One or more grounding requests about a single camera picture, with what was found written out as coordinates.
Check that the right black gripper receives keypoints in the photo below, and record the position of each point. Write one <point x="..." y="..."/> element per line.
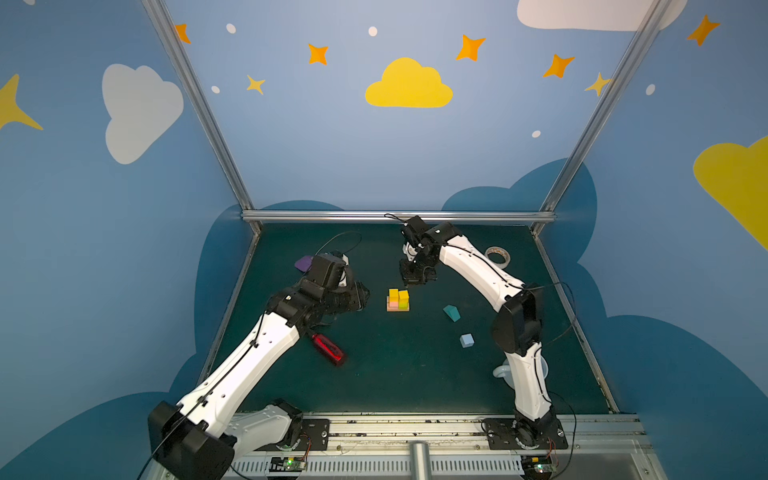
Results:
<point x="417" y="273"/>

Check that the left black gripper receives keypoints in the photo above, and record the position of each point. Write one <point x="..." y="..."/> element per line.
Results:
<point x="358" y="295"/>

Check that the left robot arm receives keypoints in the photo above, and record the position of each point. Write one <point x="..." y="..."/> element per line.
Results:
<point x="198" y="437"/>

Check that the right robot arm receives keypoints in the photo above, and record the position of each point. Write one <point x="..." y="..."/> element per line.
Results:
<point x="516" y="329"/>

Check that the teal house-shaped block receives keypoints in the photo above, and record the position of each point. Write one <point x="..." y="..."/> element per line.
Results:
<point x="452" y="312"/>

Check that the light blue cube block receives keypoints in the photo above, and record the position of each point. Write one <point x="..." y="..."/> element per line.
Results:
<point x="467" y="340"/>

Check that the light blue mug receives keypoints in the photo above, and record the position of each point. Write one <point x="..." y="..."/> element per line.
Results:
<point x="504" y="372"/>

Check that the left circuit board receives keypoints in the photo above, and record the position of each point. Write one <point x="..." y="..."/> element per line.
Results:
<point x="287" y="465"/>

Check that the circuit board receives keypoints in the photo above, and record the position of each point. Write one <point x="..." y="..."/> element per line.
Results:
<point x="536" y="468"/>
<point x="287" y="465"/>

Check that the right circuit board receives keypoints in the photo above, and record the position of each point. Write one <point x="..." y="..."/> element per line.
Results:
<point x="536" y="468"/>

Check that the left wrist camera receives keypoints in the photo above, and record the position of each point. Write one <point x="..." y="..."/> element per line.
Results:
<point x="327" y="270"/>

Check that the aluminium cage frame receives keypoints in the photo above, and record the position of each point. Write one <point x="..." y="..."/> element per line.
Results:
<point x="646" y="33"/>

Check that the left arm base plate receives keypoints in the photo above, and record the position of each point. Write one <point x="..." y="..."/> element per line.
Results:
<point x="312" y="432"/>

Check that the aluminium front rail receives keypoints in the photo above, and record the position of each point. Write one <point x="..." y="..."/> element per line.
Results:
<point x="376" y="446"/>

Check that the grey camera pole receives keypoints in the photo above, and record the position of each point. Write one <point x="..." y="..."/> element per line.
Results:
<point x="420" y="461"/>

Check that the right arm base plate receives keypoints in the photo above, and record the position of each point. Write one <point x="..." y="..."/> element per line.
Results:
<point x="522" y="434"/>

